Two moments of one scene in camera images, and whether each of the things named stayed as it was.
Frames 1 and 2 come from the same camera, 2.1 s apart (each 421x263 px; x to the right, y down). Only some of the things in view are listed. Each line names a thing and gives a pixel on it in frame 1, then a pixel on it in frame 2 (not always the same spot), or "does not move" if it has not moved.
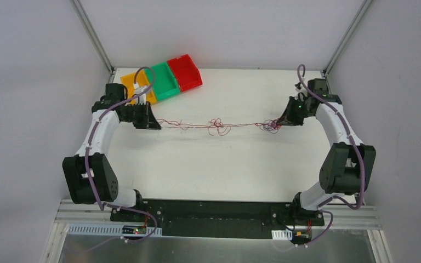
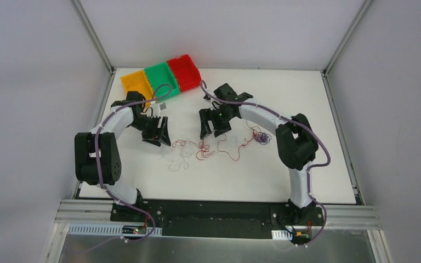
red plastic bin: x=186 y=72 does not move
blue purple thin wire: x=270 y=126 → x=263 y=138
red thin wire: x=223 y=128 → x=204 y=144
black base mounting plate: x=217 y=218 does not move
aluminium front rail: x=73 y=213 does not move
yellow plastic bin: x=140 y=77 does not move
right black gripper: x=295 y=112 → x=213 y=115
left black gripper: x=141 y=115 → x=154 y=126
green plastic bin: x=162 y=81 does not move
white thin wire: x=214 y=126 → x=179 y=155
